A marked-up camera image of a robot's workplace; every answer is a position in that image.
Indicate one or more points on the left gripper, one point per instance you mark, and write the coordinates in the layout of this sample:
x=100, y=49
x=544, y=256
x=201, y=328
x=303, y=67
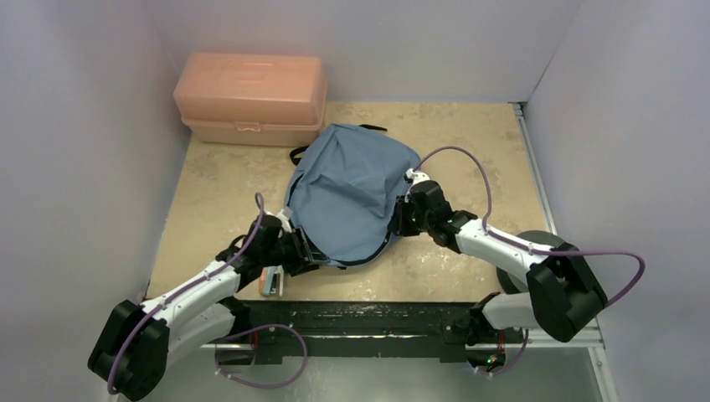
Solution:
x=306, y=256

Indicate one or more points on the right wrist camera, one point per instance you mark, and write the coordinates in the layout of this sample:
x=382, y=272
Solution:
x=413, y=177

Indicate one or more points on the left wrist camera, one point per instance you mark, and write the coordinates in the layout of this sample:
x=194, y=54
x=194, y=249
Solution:
x=284, y=215

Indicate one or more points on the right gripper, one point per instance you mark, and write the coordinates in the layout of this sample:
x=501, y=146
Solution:
x=403, y=216

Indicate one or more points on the pink plastic storage box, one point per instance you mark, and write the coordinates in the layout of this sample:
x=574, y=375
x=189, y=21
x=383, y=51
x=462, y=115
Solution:
x=252, y=99

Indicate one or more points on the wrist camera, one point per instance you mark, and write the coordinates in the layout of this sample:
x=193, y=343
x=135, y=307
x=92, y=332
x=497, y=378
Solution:
x=284, y=215
x=413, y=177

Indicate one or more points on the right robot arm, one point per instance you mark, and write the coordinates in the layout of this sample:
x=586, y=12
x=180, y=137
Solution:
x=560, y=294

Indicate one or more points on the light blue stapler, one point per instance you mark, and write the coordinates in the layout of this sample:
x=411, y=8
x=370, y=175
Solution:
x=275, y=280

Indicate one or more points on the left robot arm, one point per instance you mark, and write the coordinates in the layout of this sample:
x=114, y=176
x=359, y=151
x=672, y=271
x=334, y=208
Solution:
x=140, y=341

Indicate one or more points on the blue backpack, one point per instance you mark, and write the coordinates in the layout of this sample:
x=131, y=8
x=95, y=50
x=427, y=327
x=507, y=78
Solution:
x=342, y=194

